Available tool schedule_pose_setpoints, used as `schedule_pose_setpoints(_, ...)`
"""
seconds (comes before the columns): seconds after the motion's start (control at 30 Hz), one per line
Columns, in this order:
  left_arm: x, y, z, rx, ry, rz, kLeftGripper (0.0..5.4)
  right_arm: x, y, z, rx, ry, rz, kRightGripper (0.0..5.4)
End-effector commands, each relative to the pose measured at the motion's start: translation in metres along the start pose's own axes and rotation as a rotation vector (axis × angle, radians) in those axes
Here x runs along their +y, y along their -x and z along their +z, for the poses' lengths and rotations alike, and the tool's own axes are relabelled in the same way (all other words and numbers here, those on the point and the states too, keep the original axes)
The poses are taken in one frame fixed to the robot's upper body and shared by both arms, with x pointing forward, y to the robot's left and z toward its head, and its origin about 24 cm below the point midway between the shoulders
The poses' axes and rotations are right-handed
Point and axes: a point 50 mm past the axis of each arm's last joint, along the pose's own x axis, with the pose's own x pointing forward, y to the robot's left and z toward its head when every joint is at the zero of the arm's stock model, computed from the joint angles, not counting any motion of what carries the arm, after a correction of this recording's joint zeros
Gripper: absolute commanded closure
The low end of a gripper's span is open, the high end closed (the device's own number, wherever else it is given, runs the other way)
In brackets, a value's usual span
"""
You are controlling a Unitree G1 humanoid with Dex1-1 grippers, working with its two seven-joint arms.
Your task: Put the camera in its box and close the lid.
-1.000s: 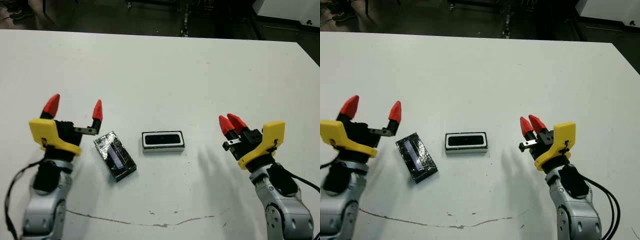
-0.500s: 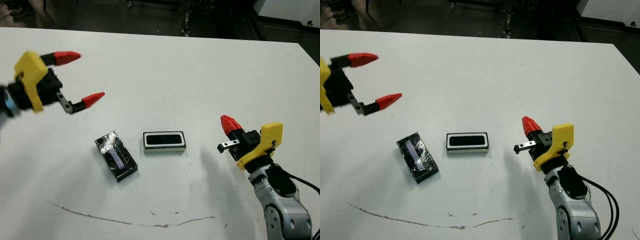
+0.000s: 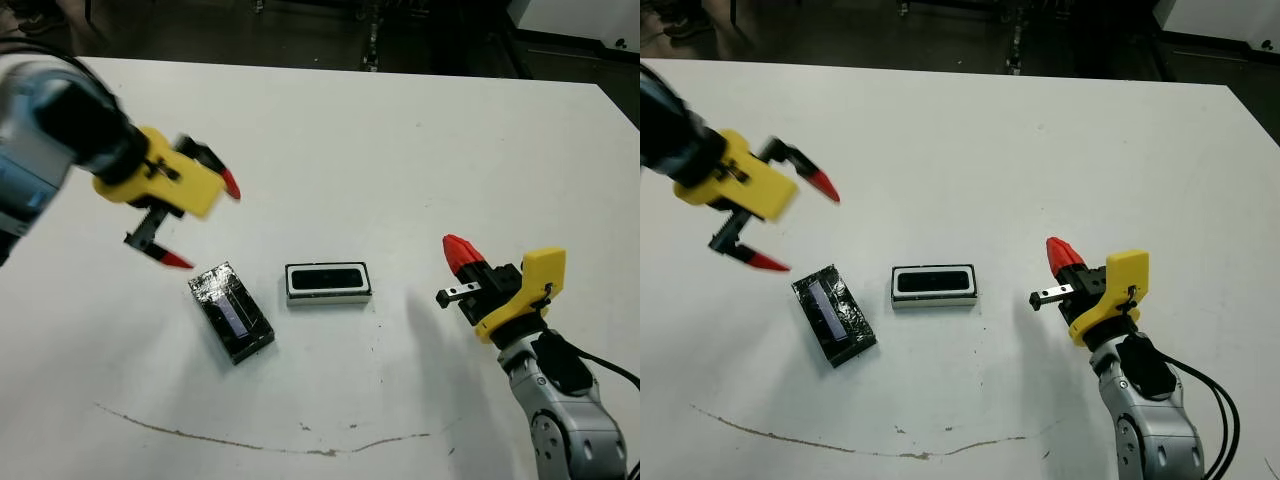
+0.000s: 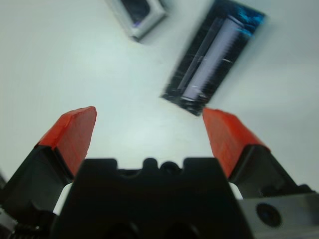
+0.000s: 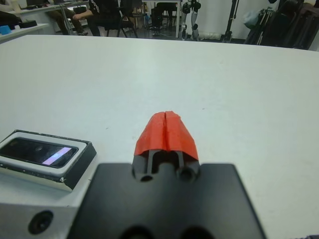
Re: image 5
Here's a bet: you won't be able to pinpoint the black crane yellow winch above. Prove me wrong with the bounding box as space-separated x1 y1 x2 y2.
220 0 240 43

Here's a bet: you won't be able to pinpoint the light blue bag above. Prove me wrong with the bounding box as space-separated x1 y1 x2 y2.
243 9 259 29

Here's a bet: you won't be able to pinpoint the black camera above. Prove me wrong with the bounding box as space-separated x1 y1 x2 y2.
0 137 79 168

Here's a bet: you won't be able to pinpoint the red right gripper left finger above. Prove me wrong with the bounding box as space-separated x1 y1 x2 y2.
132 111 166 181

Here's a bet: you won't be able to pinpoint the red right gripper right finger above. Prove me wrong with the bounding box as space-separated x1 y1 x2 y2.
165 111 200 180

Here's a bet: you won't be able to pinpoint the flat black device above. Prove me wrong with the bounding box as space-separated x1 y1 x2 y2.
18 21 38 29

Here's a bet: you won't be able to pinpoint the folded black stands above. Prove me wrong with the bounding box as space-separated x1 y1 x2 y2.
249 7 275 46

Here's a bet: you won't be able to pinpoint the black office chair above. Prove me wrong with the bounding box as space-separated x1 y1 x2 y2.
104 0 139 39

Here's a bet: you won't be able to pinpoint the seated person black sweater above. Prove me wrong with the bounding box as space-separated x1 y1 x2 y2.
47 0 120 37

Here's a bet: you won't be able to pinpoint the low white desk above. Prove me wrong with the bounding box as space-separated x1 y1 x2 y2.
0 23 49 43

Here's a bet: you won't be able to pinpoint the white camera box base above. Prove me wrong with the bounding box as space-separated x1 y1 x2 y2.
0 129 98 192

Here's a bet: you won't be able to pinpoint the silver humanoid robot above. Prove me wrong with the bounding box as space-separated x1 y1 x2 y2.
180 0 202 41

